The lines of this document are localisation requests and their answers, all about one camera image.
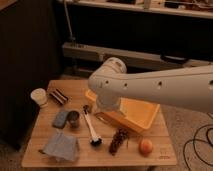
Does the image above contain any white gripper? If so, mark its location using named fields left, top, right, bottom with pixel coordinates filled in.
left=92, top=94, right=121, bottom=113

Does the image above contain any dark grape bunch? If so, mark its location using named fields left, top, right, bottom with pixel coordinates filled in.
left=109, top=129, right=129, bottom=155

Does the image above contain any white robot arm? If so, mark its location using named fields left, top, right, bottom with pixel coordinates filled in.
left=88, top=57, right=213, bottom=113

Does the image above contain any small metal cup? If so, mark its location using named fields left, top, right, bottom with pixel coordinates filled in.
left=67, top=111, right=80, bottom=128

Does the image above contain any white paper cup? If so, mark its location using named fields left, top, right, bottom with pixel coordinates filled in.
left=30, top=88, right=48, bottom=107

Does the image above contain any yellow plastic bin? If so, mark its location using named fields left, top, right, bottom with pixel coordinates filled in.
left=94, top=98, right=160, bottom=134

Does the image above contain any blue grey sponge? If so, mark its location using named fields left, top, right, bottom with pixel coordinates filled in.
left=52, top=110, right=68, bottom=129

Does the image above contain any dark striped rectangular block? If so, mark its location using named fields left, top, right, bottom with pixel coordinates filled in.
left=49, top=89, right=69, bottom=106

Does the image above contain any orange peach fruit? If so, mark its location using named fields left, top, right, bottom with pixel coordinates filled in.
left=139, top=139, right=153, bottom=155

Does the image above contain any long grey case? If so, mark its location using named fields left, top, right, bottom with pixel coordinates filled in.
left=62, top=42, right=213, bottom=70

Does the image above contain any grey folded cloth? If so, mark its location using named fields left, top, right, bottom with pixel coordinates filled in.
left=41, top=132, right=80, bottom=162

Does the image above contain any grey metal stand pole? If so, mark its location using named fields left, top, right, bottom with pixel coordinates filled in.
left=63, top=0, right=76, bottom=45

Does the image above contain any cluttered background shelf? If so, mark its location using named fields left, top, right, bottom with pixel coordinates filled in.
left=56, top=0, right=213, bottom=20

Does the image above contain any white handled dish brush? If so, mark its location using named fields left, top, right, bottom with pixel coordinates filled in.
left=83, top=105, right=102, bottom=147

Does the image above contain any black floor cable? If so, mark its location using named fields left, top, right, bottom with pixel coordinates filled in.
left=182, top=113, right=213, bottom=169

